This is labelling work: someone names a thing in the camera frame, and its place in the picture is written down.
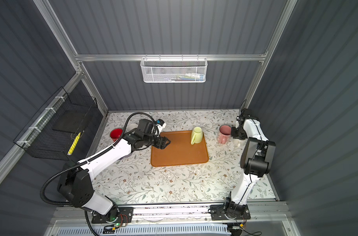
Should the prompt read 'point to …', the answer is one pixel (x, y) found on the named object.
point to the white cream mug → (238, 145)
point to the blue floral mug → (131, 127)
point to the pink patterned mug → (224, 134)
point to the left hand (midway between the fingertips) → (167, 141)
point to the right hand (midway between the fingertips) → (240, 136)
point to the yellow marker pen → (77, 138)
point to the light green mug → (197, 135)
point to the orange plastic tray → (180, 151)
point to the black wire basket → (54, 132)
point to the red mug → (115, 133)
